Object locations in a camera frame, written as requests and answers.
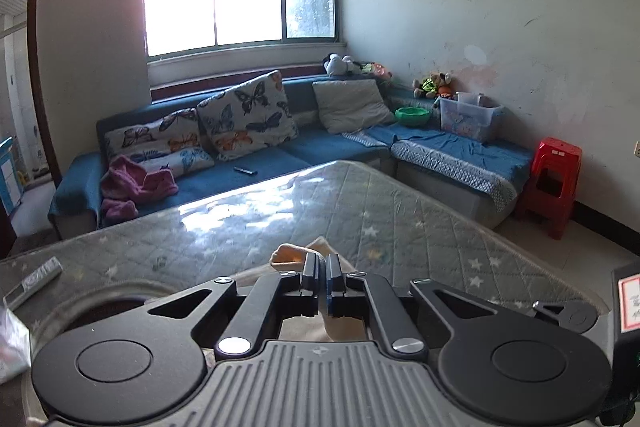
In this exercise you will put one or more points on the green yellow plush toy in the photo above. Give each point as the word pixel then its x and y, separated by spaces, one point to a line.
pixel 426 88

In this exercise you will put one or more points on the blue corner sofa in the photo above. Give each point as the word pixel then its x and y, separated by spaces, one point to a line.
pixel 325 147

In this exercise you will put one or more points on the large butterfly print pillow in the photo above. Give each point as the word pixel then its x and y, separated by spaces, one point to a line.
pixel 250 117

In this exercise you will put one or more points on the grey star quilted table cover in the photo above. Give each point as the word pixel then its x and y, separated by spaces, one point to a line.
pixel 350 217

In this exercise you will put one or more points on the dark wooden door frame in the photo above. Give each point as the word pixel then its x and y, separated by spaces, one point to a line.
pixel 37 82

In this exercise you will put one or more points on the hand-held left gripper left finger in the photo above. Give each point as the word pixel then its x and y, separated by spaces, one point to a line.
pixel 311 277

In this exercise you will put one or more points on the panda plush toy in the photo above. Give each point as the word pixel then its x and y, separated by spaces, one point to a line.
pixel 337 64

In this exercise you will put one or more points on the black round induction cooktop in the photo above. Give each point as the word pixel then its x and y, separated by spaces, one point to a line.
pixel 100 313

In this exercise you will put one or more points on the black remote control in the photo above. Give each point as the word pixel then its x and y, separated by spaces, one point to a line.
pixel 245 170

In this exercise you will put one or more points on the cream yellow garment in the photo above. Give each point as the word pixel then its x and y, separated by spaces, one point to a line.
pixel 292 253

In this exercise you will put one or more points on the green bowl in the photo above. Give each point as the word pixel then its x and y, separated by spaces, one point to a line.
pixel 412 117

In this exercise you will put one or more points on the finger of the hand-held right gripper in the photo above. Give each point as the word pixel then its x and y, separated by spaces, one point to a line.
pixel 575 319

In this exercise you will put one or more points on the grey remote control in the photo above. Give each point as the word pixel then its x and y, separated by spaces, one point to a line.
pixel 35 279

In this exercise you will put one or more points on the long butterfly print pillow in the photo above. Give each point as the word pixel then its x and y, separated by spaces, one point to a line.
pixel 150 134

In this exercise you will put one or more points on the clear plastic storage box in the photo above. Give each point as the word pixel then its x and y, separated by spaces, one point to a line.
pixel 470 119

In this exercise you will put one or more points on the pink cloth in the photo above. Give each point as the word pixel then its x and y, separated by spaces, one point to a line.
pixel 135 182

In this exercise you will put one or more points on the small butterfly print pillow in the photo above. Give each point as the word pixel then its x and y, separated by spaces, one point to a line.
pixel 175 159

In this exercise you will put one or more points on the red plastic stool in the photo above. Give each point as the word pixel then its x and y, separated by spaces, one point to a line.
pixel 555 154

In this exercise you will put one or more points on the colourful plush toy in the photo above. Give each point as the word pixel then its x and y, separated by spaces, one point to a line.
pixel 375 69

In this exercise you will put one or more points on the grey pillow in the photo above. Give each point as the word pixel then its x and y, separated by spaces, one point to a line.
pixel 350 107

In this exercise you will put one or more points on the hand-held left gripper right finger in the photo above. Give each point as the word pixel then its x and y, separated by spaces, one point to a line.
pixel 334 277

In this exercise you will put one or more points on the white tissue pack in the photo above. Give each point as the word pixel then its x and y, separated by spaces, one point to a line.
pixel 12 347

